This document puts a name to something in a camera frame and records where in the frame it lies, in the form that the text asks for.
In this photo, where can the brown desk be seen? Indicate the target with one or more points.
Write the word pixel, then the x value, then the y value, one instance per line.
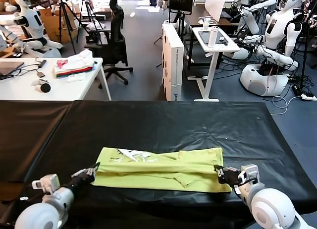
pixel 198 16

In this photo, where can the black tripod stand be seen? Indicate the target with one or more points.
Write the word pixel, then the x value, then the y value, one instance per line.
pixel 180 1

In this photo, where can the black and white controller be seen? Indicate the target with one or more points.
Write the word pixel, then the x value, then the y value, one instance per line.
pixel 45 88

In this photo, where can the short black tripod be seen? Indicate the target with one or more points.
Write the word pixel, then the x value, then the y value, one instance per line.
pixel 87 6

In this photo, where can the brown cardboard box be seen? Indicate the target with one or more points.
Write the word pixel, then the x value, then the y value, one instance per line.
pixel 53 28

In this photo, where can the white office table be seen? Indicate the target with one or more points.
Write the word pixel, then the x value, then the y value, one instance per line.
pixel 19 90

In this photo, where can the stack of folded clothes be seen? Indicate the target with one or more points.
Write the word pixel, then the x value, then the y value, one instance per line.
pixel 74 65

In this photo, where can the tall white cardboard box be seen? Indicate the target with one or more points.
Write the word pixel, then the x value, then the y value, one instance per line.
pixel 173 65

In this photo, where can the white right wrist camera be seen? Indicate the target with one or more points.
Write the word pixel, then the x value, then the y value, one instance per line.
pixel 250 174

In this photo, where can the white humanoid robot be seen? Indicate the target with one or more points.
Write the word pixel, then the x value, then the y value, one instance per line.
pixel 275 28
pixel 32 20

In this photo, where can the white curved sheet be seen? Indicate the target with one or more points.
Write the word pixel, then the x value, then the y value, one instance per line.
pixel 215 6

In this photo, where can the black power strip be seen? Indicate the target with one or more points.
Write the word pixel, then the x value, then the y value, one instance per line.
pixel 296 90

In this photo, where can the grey laptop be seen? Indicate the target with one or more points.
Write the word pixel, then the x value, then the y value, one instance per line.
pixel 10 68

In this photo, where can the large black table cover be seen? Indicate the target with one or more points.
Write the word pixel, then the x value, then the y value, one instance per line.
pixel 173 125

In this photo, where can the white humanoid robot right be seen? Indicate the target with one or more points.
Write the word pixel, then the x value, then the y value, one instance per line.
pixel 275 28

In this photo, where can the white power strip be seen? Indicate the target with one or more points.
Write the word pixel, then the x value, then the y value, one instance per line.
pixel 309 97

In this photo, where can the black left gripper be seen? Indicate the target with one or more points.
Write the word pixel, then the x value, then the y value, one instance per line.
pixel 79 180

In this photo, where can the white humanoid robot left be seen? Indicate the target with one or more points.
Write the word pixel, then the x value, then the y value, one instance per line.
pixel 32 20

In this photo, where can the black stand pole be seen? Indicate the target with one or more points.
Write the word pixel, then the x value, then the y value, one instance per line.
pixel 305 53

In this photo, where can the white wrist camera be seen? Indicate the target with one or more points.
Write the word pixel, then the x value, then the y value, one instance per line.
pixel 47 183
pixel 250 174

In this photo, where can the white humanoid robot raised arm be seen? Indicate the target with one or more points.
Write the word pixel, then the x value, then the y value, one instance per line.
pixel 250 20

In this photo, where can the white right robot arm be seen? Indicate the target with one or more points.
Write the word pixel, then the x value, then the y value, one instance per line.
pixel 270 209

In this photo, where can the dark tablet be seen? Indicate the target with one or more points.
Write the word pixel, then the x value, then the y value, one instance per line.
pixel 204 37

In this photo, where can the tall black tripod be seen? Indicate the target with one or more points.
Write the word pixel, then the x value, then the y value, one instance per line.
pixel 60 20

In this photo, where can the white water bottle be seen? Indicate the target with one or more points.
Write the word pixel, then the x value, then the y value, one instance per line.
pixel 213 37

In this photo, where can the small grey device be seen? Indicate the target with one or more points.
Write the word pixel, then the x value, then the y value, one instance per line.
pixel 41 74

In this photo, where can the small white standing desk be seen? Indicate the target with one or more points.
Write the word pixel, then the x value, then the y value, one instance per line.
pixel 231 48

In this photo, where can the black office chair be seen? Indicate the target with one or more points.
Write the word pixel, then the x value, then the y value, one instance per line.
pixel 117 40

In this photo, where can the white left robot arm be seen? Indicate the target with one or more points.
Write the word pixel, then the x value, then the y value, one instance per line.
pixel 49 209

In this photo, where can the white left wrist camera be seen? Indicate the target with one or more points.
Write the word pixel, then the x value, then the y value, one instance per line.
pixel 47 183

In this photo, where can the dark usb adapter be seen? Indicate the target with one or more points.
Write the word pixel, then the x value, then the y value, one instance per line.
pixel 42 63

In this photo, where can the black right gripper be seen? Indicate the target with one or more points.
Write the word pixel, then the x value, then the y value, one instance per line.
pixel 230 178

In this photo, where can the matte black table cloth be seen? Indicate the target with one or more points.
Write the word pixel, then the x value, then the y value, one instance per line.
pixel 24 139

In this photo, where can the yellow-green t-shirt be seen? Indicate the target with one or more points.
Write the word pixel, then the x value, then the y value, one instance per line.
pixel 161 169

